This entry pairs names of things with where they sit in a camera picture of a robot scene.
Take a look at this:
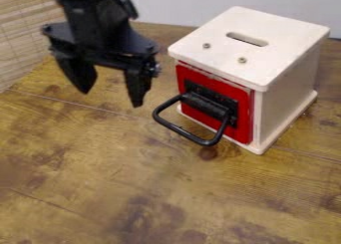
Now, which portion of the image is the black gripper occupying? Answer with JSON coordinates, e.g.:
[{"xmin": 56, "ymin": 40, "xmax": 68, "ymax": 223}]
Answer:
[{"xmin": 42, "ymin": 0, "xmax": 161, "ymax": 108}]

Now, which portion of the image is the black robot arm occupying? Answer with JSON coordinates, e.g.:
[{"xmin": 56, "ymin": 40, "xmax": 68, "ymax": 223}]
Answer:
[{"xmin": 42, "ymin": 0, "xmax": 161, "ymax": 108}]

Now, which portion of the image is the black metal drawer handle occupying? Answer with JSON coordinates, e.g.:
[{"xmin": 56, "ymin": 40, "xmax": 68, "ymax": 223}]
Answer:
[{"xmin": 153, "ymin": 80, "xmax": 238, "ymax": 146}]

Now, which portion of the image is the red wooden drawer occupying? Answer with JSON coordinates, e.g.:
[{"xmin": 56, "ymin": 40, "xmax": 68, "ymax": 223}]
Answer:
[{"xmin": 175, "ymin": 62, "xmax": 254, "ymax": 144}]

